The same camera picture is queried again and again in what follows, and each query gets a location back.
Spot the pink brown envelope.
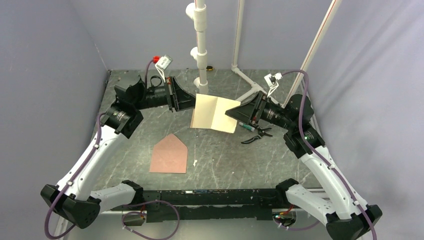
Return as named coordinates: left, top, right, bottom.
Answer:
left=149, top=134, right=188, bottom=174

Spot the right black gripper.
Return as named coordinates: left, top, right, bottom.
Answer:
left=225, top=90, right=295, bottom=131

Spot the cream paper letter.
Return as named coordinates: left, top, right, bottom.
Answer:
left=190, top=93, right=241, bottom=134

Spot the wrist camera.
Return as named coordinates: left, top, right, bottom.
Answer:
left=152, top=54, right=173, bottom=84
left=263, top=72, right=283, bottom=97

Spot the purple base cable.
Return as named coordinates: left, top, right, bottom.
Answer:
left=121, top=200, right=181, bottom=240
left=272, top=205, right=321, bottom=232

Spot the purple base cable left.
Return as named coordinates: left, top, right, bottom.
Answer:
left=121, top=200, right=181, bottom=240

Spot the green glue stick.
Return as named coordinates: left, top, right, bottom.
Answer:
left=238, top=122, right=256, bottom=132

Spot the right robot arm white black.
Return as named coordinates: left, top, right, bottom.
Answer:
left=225, top=93, right=383, bottom=240

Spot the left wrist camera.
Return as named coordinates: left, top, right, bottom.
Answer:
left=152, top=54, right=173, bottom=84

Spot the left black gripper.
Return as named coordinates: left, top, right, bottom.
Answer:
left=133, top=76, right=204, bottom=112

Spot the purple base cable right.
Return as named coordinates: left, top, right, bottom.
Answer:
left=272, top=205, right=321, bottom=232

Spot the white PVC pipe frame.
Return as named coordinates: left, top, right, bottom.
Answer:
left=185, top=0, right=343, bottom=109

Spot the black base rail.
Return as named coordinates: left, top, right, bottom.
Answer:
left=113, top=188, right=299, bottom=223

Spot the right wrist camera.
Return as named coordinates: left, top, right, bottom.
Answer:
left=263, top=72, right=283, bottom=97

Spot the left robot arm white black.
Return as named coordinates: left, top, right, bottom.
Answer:
left=40, top=76, right=196, bottom=232

